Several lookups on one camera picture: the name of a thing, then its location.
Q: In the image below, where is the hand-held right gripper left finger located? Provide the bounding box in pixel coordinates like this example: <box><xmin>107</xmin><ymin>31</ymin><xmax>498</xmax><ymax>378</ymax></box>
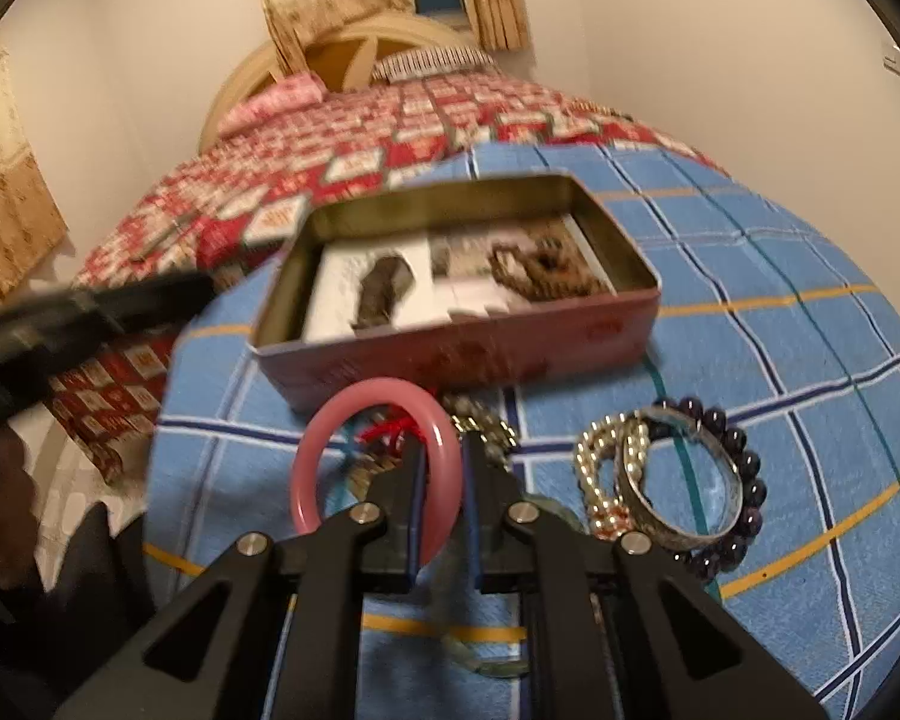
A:
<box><xmin>52</xmin><ymin>442</ymin><xmax>432</xmax><ymax>720</ymax></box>

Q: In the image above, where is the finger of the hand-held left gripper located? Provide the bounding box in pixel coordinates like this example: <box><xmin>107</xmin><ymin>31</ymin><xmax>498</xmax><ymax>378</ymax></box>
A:
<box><xmin>94</xmin><ymin>270</ymin><xmax>216</xmax><ymax>335</ymax></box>

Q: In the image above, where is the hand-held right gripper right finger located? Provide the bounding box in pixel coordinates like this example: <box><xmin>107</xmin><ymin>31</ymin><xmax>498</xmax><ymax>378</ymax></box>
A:
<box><xmin>461</xmin><ymin>435</ymin><xmax>833</xmax><ymax>720</ymax></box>

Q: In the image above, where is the red cord brass pendant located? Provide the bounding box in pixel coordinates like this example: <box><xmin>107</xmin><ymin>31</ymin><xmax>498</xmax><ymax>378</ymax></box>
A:
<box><xmin>345</xmin><ymin>416</ymin><xmax>428</xmax><ymax>496</ymax></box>

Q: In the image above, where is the gold bead bracelet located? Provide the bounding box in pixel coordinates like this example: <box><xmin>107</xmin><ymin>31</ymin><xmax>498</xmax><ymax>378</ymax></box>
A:
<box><xmin>442</xmin><ymin>394</ymin><xmax>522</xmax><ymax>466</ymax></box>

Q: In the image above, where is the pink bangle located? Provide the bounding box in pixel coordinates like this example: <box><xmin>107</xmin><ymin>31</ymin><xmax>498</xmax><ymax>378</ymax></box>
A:
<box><xmin>290</xmin><ymin>388</ymin><xmax>464</xmax><ymax>567</ymax></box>

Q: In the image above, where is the pearl bracelet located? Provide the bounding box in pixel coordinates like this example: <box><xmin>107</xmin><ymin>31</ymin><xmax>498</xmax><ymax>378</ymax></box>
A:
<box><xmin>574</xmin><ymin>412</ymin><xmax>653</xmax><ymax>541</ymax></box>

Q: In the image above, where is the pink tin box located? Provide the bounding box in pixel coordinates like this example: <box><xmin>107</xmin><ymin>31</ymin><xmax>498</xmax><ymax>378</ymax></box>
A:
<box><xmin>247</xmin><ymin>174</ymin><xmax>662</xmax><ymax>413</ymax></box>

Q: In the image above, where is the green jade pendant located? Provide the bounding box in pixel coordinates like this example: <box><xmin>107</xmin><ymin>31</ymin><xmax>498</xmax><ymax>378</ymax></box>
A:
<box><xmin>420</xmin><ymin>491</ymin><xmax>590</xmax><ymax>683</ymax></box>

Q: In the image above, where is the silver bangle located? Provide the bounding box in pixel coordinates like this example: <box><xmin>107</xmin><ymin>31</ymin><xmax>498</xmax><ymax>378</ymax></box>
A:
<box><xmin>615</xmin><ymin>405</ymin><xmax>747</xmax><ymax>552</ymax></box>

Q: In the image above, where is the dark purple bead bracelet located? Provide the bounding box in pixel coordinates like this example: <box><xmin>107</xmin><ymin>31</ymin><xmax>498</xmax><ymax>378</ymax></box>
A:
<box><xmin>649</xmin><ymin>397</ymin><xmax>767</xmax><ymax>571</ymax></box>

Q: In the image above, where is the beige lace cloth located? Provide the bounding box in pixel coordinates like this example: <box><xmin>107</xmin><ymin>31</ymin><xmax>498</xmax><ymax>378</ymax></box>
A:
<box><xmin>0</xmin><ymin>52</ymin><xmax>68</xmax><ymax>316</ymax></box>

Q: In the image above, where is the red patterned bedspread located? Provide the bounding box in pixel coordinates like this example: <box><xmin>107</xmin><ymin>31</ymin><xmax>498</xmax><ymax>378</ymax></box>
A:
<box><xmin>45</xmin><ymin>75</ymin><xmax>728</xmax><ymax>481</ymax></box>

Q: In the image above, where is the dark brown pendant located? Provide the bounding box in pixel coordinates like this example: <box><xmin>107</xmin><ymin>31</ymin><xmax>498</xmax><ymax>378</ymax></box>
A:
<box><xmin>349</xmin><ymin>253</ymin><xmax>417</xmax><ymax>331</ymax></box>

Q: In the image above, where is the pink pillow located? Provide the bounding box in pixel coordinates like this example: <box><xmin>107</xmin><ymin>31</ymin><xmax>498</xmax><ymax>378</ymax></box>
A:
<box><xmin>217</xmin><ymin>73</ymin><xmax>327</xmax><ymax>137</ymax></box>

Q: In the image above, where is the dark cloth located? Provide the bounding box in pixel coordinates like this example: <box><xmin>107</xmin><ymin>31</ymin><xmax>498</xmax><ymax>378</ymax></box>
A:
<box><xmin>0</xmin><ymin>420</ymin><xmax>155</xmax><ymax>720</ymax></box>

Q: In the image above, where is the cream wooden headboard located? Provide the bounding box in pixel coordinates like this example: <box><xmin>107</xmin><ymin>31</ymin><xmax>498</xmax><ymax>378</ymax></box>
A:
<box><xmin>199</xmin><ymin>15</ymin><xmax>481</xmax><ymax>151</ymax></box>

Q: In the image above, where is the blue plaid tablecloth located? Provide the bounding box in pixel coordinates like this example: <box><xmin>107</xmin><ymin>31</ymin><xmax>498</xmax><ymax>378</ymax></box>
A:
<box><xmin>142</xmin><ymin>139</ymin><xmax>900</xmax><ymax>720</ymax></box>

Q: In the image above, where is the striped pillow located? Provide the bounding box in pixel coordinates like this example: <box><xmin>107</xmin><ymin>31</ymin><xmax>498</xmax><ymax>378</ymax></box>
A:
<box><xmin>371</xmin><ymin>45</ymin><xmax>500</xmax><ymax>83</ymax></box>

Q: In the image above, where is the brown bead bracelet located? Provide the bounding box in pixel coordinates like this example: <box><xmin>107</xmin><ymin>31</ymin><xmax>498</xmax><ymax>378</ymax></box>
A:
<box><xmin>487</xmin><ymin>236</ymin><xmax>616</xmax><ymax>297</ymax></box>

